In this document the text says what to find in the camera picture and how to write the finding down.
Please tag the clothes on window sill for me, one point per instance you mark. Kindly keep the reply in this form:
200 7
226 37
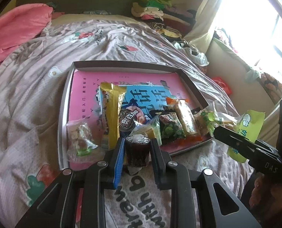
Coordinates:
270 84

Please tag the shallow brown cardboard box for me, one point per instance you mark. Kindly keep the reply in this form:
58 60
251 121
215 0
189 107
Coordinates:
148 85

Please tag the dark green seaweed snack packet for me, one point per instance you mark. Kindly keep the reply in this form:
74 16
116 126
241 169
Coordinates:
171 128

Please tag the cream curtain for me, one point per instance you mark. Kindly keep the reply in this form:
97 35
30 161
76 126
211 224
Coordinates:
202 32

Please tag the pile of folded clothes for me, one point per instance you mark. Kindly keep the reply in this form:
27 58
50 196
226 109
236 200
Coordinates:
168 20

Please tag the pink folded quilt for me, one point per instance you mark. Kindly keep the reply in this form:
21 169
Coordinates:
21 24

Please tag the clear packet pink candy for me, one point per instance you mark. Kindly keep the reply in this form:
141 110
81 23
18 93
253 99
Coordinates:
81 143

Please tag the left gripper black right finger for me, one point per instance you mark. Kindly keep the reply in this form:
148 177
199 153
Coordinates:
163 174

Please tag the black chocolate snack packet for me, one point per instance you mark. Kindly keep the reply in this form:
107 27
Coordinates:
196 110

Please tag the blue Oreo cookie packet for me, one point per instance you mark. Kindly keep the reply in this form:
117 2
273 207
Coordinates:
131 117

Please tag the strawberry print bed cover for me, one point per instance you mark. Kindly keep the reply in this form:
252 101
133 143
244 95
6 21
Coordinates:
32 80

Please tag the small yellow green snack packet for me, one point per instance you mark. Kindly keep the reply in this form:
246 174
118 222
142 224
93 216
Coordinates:
147 129

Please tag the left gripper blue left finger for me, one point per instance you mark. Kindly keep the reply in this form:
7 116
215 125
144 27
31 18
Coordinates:
115 161

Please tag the red plastic bag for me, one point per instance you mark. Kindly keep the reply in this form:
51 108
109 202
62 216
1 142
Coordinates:
222 84

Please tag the right hand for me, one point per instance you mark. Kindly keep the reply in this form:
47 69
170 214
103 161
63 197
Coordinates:
266 198

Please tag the light green snack packet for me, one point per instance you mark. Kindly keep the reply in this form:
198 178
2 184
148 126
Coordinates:
247 125

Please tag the brown cake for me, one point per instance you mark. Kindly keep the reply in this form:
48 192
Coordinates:
137 151

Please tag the orange wafer biscuit packet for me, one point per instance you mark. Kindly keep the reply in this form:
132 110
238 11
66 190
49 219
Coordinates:
186 118

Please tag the white plastic bag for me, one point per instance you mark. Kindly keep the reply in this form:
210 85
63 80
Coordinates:
191 52

